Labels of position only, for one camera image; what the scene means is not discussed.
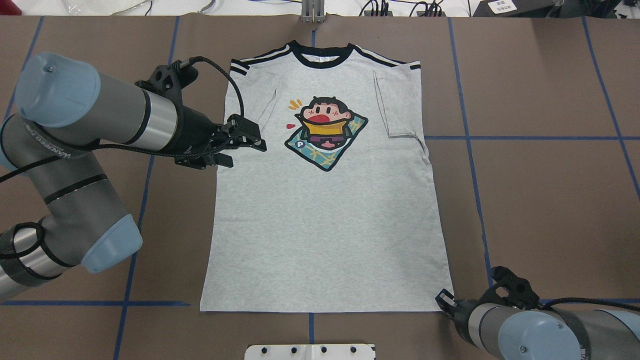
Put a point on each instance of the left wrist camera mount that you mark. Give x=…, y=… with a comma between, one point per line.
x=169, y=80

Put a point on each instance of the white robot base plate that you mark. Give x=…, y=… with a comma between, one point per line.
x=327, y=351

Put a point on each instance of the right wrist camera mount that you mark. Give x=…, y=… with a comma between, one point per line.
x=512, y=290

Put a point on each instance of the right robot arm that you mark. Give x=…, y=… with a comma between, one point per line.
x=510, y=330

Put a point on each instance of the grey aluminium frame post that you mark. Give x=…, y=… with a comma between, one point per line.
x=313, y=11

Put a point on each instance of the grey cartoon print t-shirt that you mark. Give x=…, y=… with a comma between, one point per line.
x=340, y=213

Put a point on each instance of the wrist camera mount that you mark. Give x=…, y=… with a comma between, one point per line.
x=512, y=290
x=169, y=80

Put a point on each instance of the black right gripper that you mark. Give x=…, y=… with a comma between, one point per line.
x=456, y=310

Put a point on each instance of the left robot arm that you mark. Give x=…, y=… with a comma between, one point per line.
x=66, y=110

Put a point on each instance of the clear plastic bag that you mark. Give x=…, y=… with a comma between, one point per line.
x=102, y=7

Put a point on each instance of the black labelled box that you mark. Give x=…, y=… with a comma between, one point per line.
x=515, y=8

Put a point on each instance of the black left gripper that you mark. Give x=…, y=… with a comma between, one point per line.
x=194, y=131

